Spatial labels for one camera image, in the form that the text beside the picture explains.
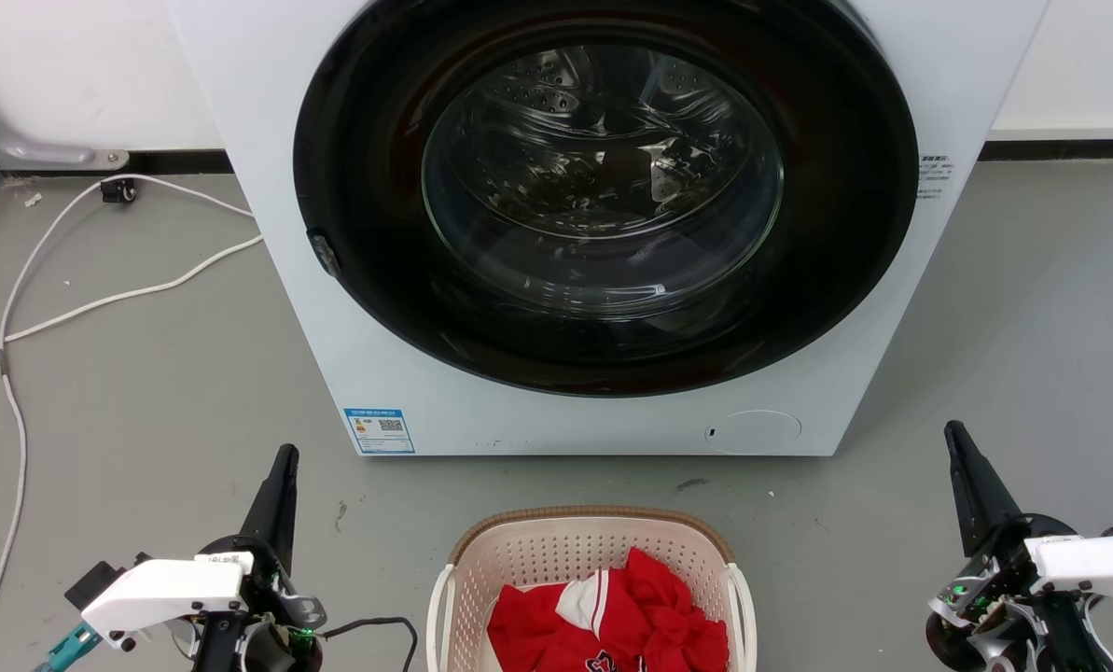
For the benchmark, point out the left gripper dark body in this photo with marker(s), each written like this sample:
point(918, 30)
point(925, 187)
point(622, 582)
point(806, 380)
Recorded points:
point(281, 616)

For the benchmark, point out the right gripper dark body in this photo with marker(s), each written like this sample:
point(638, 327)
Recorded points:
point(990, 597)

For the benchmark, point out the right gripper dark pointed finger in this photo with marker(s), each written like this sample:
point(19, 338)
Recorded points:
point(978, 485)

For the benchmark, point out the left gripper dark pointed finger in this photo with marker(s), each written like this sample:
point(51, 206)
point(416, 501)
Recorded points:
point(274, 504)

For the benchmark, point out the cream plastic laundry basket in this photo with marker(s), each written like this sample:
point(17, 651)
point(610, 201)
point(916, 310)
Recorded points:
point(519, 560)

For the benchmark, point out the blue energy label sticker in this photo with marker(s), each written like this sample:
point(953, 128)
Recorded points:
point(379, 430)

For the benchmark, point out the white front-load washing machine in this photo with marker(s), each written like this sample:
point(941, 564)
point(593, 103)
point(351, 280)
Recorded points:
point(332, 373)

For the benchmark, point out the round white filter cover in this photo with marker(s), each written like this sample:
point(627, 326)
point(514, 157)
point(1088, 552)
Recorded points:
point(752, 432)

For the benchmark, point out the small black text sticker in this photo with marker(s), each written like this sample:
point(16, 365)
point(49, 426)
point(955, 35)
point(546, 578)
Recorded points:
point(933, 177)

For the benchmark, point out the red and white garment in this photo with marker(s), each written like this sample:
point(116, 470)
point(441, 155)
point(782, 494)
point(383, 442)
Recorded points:
point(649, 625)

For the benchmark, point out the small black caster wheel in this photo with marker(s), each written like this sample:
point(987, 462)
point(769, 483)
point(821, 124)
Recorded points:
point(118, 190)

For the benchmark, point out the black round washer door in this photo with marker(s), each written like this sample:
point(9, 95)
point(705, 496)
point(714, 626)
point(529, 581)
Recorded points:
point(369, 140)

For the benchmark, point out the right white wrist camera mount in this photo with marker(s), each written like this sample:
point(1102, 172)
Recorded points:
point(1092, 560)

